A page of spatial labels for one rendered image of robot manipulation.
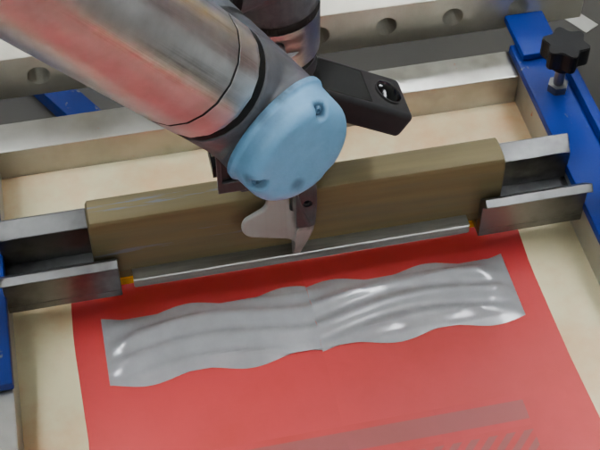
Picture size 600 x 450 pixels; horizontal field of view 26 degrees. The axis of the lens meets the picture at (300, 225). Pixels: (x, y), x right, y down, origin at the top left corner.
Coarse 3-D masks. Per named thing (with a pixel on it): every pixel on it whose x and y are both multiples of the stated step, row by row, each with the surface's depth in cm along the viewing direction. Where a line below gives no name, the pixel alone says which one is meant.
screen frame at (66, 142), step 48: (432, 96) 127; (480, 96) 128; (528, 96) 126; (0, 144) 121; (48, 144) 121; (96, 144) 122; (144, 144) 123; (192, 144) 125; (0, 192) 120; (0, 432) 101
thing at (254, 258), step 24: (456, 216) 114; (312, 240) 113; (336, 240) 113; (360, 240) 113; (384, 240) 113; (408, 240) 114; (168, 264) 111; (192, 264) 111; (216, 264) 111; (240, 264) 111; (264, 264) 112
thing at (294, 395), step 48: (144, 288) 114; (192, 288) 114; (240, 288) 114; (96, 336) 111; (96, 384) 108; (192, 384) 108; (240, 384) 108; (288, 384) 108; (96, 432) 105; (144, 432) 105; (192, 432) 105; (240, 432) 105; (288, 432) 105
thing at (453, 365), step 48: (432, 240) 118; (480, 240) 118; (528, 288) 114; (432, 336) 111; (480, 336) 111; (528, 336) 111; (336, 384) 108; (384, 384) 108; (432, 384) 108; (480, 384) 108; (528, 384) 108; (576, 384) 108; (576, 432) 105
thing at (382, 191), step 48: (480, 144) 111; (144, 192) 108; (192, 192) 108; (240, 192) 108; (336, 192) 109; (384, 192) 110; (432, 192) 111; (480, 192) 113; (96, 240) 107; (144, 240) 108; (192, 240) 110; (240, 240) 111; (288, 240) 112
